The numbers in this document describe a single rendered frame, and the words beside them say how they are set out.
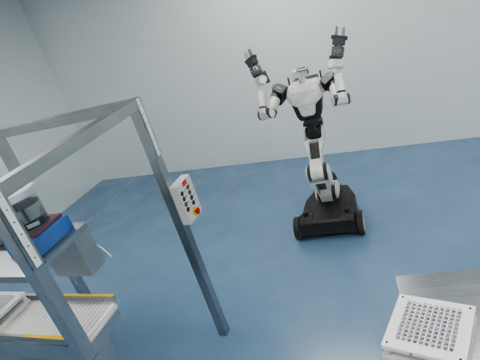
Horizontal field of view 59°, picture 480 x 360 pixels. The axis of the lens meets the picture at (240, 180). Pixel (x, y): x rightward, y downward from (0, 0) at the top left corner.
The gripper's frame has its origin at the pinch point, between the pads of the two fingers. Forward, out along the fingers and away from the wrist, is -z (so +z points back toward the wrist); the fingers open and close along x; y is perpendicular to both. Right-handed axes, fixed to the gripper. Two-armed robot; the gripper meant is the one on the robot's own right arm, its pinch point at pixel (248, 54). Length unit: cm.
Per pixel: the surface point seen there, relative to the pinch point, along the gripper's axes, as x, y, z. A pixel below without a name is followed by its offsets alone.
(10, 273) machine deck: 48, 213, 78
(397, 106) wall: -21, -190, 88
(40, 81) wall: -345, 45, -147
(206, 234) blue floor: -135, 28, 123
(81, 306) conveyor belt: 12, 188, 108
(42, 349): 14, 212, 116
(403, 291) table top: 132, 105, 148
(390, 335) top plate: 143, 133, 149
